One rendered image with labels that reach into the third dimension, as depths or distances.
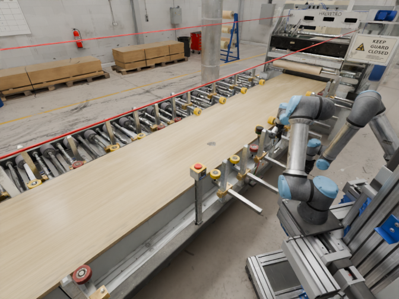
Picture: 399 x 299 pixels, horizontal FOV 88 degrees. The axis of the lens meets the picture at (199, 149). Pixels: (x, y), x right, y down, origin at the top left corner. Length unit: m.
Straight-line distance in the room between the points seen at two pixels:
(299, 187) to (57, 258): 1.28
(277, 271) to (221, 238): 0.61
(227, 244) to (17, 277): 1.61
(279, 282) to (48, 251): 1.58
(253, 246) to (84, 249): 1.55
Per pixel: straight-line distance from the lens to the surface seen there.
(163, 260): 1.44
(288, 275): 2.05
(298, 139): 1.14
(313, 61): 3.92
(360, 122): 1.38
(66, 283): 1.08
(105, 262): 1.52
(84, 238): 1.42
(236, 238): 2.33
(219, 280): 2.14
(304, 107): 1.16
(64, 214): 1.59
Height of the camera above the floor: 1.99
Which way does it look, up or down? 36 degrees down
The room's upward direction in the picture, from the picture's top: straight up
